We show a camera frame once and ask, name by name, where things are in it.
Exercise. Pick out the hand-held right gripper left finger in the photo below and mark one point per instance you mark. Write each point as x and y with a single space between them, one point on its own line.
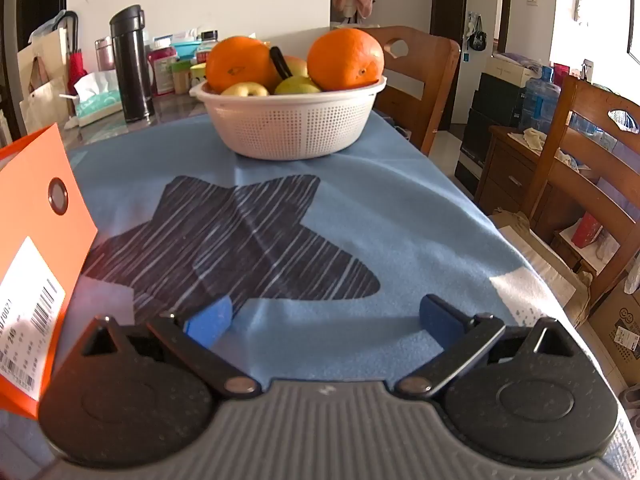
210 322

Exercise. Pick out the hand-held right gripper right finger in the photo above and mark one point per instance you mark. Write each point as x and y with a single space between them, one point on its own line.
440 321

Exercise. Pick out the orange cardboard box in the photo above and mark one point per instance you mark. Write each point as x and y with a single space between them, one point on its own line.
30 175

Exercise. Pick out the flattened cardboard sheet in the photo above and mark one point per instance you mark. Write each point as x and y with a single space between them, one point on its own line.
545 265

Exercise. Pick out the wooden cabinet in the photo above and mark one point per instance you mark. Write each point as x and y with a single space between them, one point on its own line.
505 175

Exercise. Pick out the red bag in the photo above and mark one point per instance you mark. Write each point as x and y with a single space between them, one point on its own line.
586 230

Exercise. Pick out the brown cardboard box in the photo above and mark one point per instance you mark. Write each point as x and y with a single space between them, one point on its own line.
617 330

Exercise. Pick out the beige cloth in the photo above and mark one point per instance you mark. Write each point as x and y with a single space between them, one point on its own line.
530 140

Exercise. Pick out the white plastic basket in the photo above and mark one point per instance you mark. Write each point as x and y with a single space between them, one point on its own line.
290 125

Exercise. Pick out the black storage cabinet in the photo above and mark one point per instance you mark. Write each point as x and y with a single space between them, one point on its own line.
492 110

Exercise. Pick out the wooden chair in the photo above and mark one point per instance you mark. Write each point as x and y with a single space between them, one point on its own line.
435 85
565 135

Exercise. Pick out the yellow apple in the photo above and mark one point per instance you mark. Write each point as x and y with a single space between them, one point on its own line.
245 90

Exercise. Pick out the blue water jug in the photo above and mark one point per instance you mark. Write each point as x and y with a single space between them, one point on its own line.
540 102

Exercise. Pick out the green lid jar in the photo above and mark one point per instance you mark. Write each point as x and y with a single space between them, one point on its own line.
181 77

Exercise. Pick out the green tissue box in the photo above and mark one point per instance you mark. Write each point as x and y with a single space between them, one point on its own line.
97 102

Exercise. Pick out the yellow cup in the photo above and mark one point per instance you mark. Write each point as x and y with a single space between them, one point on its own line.
198 74

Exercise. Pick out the green-yellow apple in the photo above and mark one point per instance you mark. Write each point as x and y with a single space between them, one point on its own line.
297 86

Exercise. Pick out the red lid jar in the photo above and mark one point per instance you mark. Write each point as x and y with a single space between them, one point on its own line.
161 72

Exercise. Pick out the white box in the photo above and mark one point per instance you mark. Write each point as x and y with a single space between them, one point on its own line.
510 72

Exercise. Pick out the large orange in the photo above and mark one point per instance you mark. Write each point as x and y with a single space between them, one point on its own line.
240 62
345 57

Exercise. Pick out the dark curved stalk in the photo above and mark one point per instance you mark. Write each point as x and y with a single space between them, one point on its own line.
280 62

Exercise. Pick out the black thermos flask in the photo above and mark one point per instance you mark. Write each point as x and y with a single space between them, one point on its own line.
131 65

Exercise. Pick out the whitish paper bag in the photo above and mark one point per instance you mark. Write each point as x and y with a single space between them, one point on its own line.
45 107

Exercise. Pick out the red-yellow apple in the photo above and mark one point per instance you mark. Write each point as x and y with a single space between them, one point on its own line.
297 66

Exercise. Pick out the black cap supplement bottle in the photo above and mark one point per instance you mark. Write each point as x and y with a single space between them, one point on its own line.
207 50

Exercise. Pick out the teal plastic bowl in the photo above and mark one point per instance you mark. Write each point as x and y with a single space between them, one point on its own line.
184 50

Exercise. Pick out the red cup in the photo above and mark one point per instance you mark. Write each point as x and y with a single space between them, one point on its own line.
561 74

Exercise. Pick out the red folded umbrella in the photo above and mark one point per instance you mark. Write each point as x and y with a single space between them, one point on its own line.
76 72

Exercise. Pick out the black handbag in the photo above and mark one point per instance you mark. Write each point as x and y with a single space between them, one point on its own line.
477 39

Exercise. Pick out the pink metal bottle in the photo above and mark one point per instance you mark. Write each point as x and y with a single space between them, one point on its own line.
104 55

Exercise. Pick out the beige paper bag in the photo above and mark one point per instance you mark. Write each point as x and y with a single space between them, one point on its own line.
45 57

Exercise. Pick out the black framed wall picture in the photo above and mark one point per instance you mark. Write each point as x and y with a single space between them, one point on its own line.
634 15

